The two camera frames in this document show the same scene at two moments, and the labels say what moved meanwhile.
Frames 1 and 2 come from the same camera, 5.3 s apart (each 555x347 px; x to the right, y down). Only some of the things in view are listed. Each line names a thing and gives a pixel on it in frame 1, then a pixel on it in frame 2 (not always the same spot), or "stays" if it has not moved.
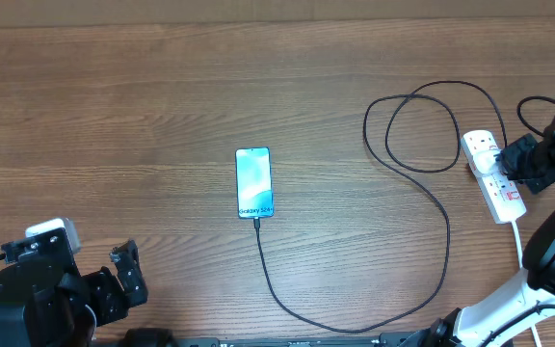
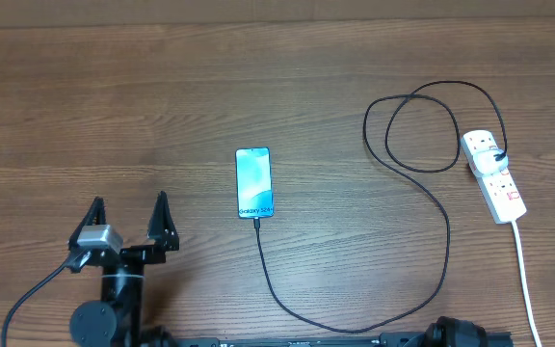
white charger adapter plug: [485, 160] stays
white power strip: [499, 193] stays
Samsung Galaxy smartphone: [254, 186] stays
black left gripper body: [101, 294] -> [137, 255]
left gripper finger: [126, 259] -> [162, 227]
